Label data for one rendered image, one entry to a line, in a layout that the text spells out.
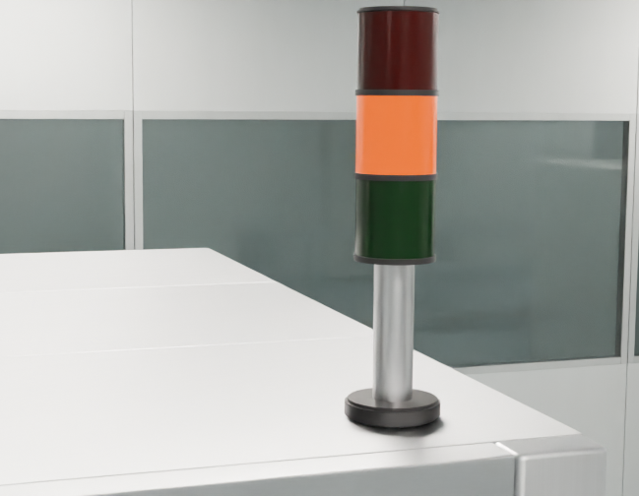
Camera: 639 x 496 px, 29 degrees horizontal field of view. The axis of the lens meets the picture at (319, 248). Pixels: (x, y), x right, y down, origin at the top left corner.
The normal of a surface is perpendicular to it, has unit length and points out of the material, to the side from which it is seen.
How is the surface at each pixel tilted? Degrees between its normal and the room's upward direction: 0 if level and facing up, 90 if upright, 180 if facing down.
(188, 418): 0
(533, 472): 90
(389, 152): 90
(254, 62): 90
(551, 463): 90
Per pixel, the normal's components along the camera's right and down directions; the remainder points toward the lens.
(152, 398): 0.01, -0.99
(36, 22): 0.32, 0.11
